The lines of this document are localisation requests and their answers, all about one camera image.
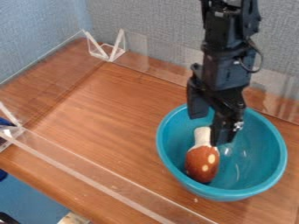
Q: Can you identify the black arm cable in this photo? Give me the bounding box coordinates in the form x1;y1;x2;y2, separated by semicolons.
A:
235;40;264;74

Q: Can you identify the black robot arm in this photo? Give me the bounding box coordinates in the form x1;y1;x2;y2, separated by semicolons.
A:
187;0;264;146

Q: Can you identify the blue plastic bowl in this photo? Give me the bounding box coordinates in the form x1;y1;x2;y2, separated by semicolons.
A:
155;105;287;201

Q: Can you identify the blue object at left edge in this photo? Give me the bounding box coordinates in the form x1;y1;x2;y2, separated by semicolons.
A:
0;116;16;182

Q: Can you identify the clear acrylic corner bracket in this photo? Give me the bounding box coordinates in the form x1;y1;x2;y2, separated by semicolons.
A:
82;29;127;62

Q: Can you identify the clear acrylic barrier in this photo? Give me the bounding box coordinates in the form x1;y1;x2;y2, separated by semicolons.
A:
0;102;217;224
115;31;299;125

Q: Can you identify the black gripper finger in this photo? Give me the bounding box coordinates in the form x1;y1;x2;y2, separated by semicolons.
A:
187;84;211;119
209;109;245;146

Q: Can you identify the brown toy mushroom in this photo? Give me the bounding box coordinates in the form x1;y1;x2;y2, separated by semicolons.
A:
184;127;220;183

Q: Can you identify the clear acrylic front barrier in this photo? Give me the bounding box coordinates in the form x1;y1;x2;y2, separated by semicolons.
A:
0;102;217;224

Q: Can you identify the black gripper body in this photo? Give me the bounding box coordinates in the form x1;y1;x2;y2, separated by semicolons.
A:
185;49;259;126

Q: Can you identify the clear acrylic back barrier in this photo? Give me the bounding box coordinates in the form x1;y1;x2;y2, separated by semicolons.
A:
115;31;299;125

